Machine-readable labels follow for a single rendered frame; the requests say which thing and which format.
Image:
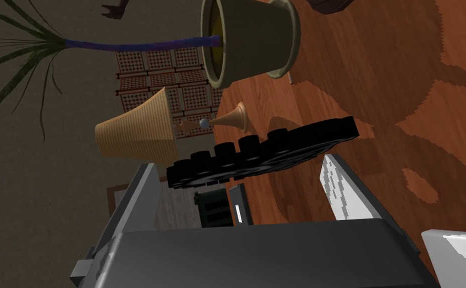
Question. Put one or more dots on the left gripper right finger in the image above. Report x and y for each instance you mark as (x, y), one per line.
(347, 196)

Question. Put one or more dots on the brown wooden table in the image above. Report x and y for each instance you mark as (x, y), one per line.
(377, 100)

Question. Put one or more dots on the black slotted box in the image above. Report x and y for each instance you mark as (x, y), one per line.
(217, 208)

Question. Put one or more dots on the table lamp with wicker shade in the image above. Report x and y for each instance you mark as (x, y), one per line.
(141, 130)

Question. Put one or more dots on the brown lattice wall panel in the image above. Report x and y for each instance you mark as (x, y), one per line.
(193, 96)

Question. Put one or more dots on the white grey block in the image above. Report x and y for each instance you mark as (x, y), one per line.
(455, 260)

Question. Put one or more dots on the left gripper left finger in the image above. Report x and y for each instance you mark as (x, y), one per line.
(137, 200)

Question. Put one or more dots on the potted plant in olive pot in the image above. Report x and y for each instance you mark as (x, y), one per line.
(253, 40)

